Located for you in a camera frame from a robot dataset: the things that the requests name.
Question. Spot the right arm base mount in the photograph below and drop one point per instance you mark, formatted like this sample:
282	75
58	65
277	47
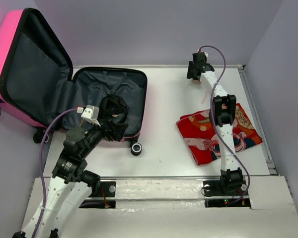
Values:
214	197

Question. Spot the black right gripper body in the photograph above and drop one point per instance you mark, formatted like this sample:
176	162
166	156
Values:
207	64

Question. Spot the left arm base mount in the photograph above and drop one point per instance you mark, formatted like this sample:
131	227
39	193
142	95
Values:
103	198

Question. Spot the red cartoon cloth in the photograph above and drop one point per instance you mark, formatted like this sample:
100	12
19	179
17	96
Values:
199	135

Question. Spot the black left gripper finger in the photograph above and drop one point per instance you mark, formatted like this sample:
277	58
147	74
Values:
117	131
109	121

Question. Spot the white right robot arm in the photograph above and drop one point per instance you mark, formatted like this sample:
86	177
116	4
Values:
222	115

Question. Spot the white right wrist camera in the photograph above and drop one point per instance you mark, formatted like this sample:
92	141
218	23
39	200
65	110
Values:
205	54

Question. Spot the pink hard-shell suitcase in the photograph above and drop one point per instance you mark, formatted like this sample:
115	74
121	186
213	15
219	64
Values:
38	82

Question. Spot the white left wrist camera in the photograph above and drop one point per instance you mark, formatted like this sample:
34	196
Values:
89	114

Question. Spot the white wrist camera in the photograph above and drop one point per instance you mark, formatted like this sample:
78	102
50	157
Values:
89	114
205	54

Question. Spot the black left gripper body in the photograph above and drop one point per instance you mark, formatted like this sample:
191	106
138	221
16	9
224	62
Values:
97	134

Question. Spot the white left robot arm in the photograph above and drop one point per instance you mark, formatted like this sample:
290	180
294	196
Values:
70	183

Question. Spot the aluminium table rail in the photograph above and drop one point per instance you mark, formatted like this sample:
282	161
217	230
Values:
257	122

